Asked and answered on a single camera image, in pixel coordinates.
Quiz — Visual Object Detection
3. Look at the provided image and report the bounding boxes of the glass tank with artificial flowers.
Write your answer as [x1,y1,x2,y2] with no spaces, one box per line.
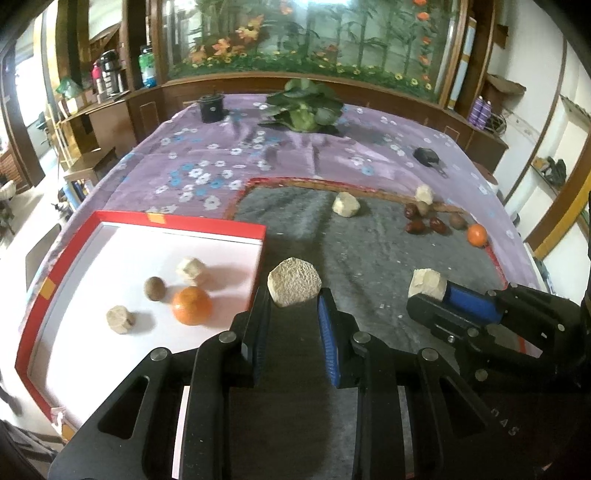
[159,0,465,101]

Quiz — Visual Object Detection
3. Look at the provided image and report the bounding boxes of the black round jar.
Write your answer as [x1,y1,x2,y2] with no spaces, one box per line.
[197,92,227,124]

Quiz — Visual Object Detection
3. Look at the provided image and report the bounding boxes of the green bag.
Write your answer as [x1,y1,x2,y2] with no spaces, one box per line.
[57,76,85,100]

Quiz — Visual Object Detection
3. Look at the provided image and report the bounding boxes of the small black key fob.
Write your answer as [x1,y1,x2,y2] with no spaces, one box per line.
[412,147,448,179]

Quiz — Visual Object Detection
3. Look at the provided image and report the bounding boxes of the red box with white inside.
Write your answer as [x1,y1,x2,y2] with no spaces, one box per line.
[14,210,269,437]

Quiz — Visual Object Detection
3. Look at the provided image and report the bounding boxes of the white framed board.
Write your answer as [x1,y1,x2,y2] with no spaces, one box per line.
[450,16,478,112]

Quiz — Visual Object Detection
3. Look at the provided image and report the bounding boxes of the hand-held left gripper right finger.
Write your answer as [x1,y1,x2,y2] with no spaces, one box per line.
[317,288,550,480]

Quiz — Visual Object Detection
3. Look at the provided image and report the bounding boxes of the dark object on shelf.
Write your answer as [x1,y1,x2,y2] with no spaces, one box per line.
[544,157,568,186]

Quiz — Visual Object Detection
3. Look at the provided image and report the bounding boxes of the grey mat with red border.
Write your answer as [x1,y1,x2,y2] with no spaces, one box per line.
[226,175,544,480]

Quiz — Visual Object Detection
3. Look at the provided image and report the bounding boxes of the green plastic bottle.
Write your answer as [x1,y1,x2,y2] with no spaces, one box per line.
[138,45,158,89]

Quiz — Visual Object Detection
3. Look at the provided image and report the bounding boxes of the purple floral tablecloth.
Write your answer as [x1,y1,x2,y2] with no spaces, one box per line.
[18,92,532,333]

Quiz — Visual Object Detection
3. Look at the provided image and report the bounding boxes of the wooden cabinet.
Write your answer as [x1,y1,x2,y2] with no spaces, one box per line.
[55,74,511,176]

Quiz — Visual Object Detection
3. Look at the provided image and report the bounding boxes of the green leafy vegetable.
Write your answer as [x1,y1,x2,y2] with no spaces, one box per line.
[257,78,345,135]

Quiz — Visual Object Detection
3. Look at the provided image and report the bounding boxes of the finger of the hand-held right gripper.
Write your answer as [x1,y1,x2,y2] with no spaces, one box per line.
[442,281,583,363]
[406,295,578,400]

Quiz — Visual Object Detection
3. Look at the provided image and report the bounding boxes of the cardboard box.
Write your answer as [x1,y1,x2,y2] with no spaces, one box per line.
[485,74,527,96]

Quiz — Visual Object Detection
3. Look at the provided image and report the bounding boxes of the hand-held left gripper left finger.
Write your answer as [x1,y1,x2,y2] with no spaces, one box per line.
[47,286,273,480]

